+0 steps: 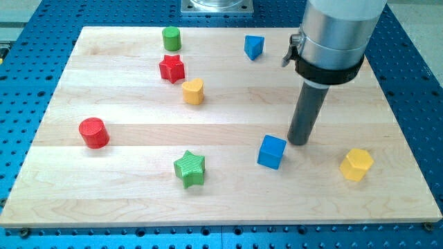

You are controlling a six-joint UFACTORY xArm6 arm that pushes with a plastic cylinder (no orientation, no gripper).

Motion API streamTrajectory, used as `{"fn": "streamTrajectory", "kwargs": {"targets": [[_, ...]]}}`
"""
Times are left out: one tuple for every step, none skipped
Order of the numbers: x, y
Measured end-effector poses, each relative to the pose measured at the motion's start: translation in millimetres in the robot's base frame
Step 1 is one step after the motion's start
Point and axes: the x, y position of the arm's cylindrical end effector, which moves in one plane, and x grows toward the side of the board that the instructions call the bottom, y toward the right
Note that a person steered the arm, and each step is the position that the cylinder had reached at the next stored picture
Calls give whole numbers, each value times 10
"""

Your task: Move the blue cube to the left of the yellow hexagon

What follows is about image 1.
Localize blue cube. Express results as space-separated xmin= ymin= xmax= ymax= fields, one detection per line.
xmin=257 ymin=135 xmax=287 ymax=169

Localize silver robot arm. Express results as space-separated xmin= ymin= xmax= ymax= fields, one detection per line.
xmin=282 ymin=0 xmax=386 ymax=85

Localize yellow hexagon block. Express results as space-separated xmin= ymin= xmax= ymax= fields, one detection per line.
xmin=339 ymin=148 xmax=374 ymax=181

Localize yellow heart block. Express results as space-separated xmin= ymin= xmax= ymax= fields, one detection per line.
xmin=181 ymin=78 xmax=204 ymax=105

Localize green star block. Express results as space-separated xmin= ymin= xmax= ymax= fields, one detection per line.
xmin=174 ymin=150 xmax=206 ymax=189

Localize red star block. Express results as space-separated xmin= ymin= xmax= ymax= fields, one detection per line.
xmin=159 ymin=55 xmax=185 ymax=84

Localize light wooden board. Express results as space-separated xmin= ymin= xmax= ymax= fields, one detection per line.
xmin=1 ymin=26 xmax=442 ymax=228

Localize blue triangle block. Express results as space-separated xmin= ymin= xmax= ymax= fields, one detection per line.
xmin=244 ymin=35 xmax=264 ymax=61

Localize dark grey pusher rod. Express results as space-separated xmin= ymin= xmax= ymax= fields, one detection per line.
xmin=287 ymin=81 xmax=329 ymax=145

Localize green cylinder block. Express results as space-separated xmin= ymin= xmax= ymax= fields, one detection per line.
xmin=162 ymin=26 xmax=181 ymax=51

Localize red cylinder block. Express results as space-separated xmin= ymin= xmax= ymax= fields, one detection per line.
xmin=78 ymin=118 xmax=110 ymax=149

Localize blue perforated metal plate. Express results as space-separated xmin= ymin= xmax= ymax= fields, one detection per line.
xmin=1 ymin=1 xmax=442 ymax=248

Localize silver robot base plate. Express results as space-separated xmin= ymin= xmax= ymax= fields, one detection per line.
xmin=181 ymin=0 xmax=254 ymax=16

